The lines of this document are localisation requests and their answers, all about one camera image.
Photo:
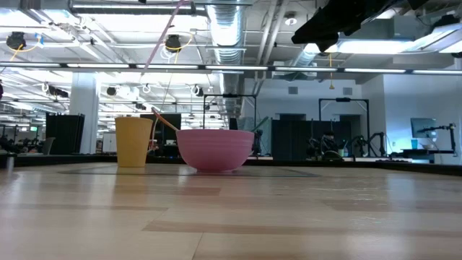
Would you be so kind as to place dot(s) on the pink drinking straw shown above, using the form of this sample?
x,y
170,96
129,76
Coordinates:
x,y
164,36

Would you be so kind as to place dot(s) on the pink plastic bowl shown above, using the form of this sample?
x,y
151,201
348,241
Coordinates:
x,y
214,151

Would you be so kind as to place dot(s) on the yellow plastic cup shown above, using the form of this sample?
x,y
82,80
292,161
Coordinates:
x,y
133,144

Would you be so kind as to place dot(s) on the long ceiling light strip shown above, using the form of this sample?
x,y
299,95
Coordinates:
x,y
234,67

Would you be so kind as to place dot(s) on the person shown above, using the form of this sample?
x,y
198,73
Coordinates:
x,y
328,142

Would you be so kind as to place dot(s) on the black partition panel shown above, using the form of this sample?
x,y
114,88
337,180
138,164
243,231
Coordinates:
x,y
65,133
292,139

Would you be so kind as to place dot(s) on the small blue cup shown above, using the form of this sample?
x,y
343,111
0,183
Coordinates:
x,y
414,143

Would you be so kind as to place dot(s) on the white square column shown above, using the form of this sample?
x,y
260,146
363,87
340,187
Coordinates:
x,y
84,112

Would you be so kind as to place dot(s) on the black gantry frame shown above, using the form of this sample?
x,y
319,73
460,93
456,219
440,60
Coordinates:
x,y
343,99
229,95

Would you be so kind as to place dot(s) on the silver ventilation duct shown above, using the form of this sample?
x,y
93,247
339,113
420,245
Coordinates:
x,y
225,36

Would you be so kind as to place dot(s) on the wall monitor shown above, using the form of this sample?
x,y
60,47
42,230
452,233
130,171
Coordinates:
x,y
422,126

